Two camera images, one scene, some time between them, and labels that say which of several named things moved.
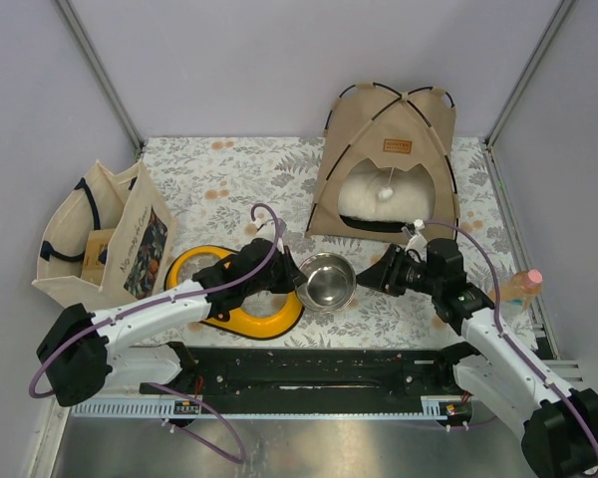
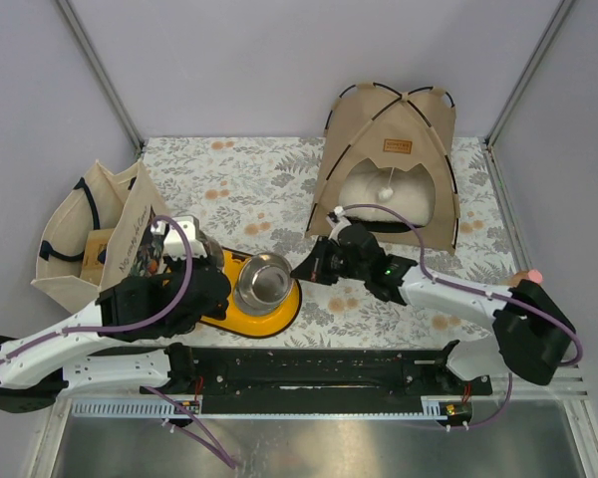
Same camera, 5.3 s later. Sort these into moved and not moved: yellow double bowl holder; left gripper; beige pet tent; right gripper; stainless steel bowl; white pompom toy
Moved: stainless steel bowl; left gripper; right gripper
Not moved: white pompom toy; yellow double bowl holder; beige pet tent
